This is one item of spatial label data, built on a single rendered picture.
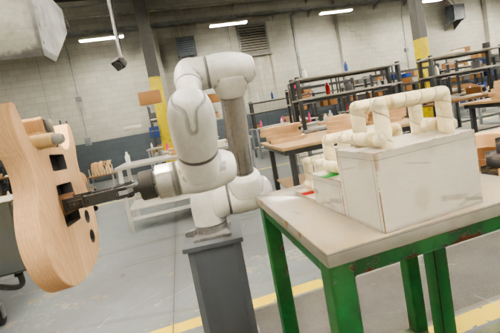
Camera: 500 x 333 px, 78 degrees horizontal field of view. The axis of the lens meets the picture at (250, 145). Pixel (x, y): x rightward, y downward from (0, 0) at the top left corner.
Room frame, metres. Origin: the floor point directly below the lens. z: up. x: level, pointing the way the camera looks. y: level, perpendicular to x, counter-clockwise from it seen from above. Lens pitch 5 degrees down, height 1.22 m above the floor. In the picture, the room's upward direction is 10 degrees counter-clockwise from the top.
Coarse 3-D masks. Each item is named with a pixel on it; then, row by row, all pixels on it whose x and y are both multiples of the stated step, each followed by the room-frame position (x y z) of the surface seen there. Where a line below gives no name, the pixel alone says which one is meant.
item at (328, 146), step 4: (324, 140) 0.88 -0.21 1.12; (328, 140) 0.88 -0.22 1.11; (324, 144) 0.88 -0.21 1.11; (328, 144) 0.88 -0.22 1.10; (332, 144) 0.88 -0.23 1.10; (324, 148) 0.88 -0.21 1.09; (328, 148) 0.88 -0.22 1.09; (332, 148) 0.88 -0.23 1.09; (324, 152) 0.89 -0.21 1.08; (328, 152) 0.88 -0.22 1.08; (332, 152) 0.88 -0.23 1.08; (324, 156) 0.89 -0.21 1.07; (328, 156) 0.88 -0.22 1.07; (332, 156) 0.88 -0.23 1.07; (328, 160) 0.88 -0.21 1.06; (332, 160) 0.88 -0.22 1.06
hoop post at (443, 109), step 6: (444, 96) 0.69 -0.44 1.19; (438, 102) 0.70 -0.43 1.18; (444, 102) 0.69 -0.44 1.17; (450, 102) 0.69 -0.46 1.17; (438, 108) 0.70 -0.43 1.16; (444, 108) 0.69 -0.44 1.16; (450, 108) 0.69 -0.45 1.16; (438, 114) 0.70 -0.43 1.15; (444, 114) 0.69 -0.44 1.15; (450, 114) 0.69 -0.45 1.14; (438, 120) 0.70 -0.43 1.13; (444, 120) 0.69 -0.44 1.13; (450, 120) 0.69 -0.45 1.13; (438, 126) 0.70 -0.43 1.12; (444, 126) 0.69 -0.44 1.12; (450, 126) 0.69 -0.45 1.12; (438, 132) 0.71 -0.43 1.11; (444, 132) 0.69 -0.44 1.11; (450, 132) 0.69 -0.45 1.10
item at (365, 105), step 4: (360, 100) 0.74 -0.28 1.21; (364, 100) 0.74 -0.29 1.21; (368, 100) 0.74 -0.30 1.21; (372, 100) 0.74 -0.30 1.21; (352, 104) 0.73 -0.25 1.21; (356, 104) 0.73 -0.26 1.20; (360, 104) 0.73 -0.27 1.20; (364, 104) 0.73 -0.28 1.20; (368, 104) 0.73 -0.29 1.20; (352, 108) 0.73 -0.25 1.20; (364, 108) 0.73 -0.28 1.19; (368, 108) 0.73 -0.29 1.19; (364, 112) 0.74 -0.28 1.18
